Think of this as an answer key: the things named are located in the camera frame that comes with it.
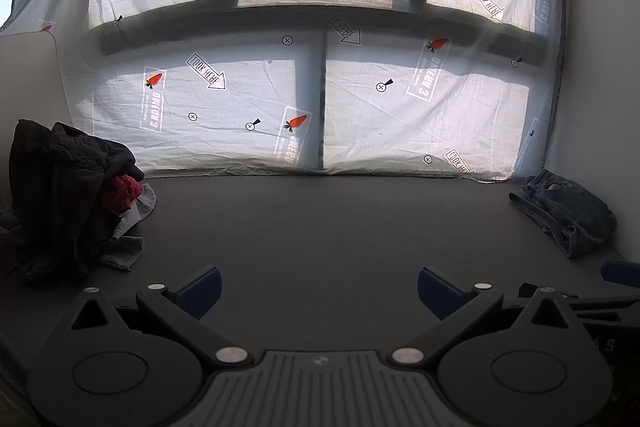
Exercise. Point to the white printed sheet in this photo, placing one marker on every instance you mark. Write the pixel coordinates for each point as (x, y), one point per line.
(210, 132)

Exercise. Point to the red checkered cloth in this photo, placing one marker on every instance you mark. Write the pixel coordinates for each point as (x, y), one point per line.
(120, 193)

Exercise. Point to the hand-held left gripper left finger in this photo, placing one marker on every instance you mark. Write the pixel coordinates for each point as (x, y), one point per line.
(197, 292)

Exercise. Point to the light grey cloth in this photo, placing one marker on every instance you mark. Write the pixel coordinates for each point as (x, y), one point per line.
(137, 212)

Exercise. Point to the dark black garment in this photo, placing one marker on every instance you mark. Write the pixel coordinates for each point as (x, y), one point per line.
(45, 207)

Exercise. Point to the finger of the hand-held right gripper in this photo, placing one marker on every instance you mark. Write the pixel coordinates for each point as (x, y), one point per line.
(622, 273)
(605, 309)

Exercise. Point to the folded blue jeans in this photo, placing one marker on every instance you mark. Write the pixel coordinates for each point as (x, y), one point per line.
(570, 212)

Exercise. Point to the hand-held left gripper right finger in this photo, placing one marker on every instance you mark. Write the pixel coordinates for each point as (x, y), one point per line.
(440, 292)

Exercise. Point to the grey knit cloth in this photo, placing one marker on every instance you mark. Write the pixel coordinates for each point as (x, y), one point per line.
(122, 253)

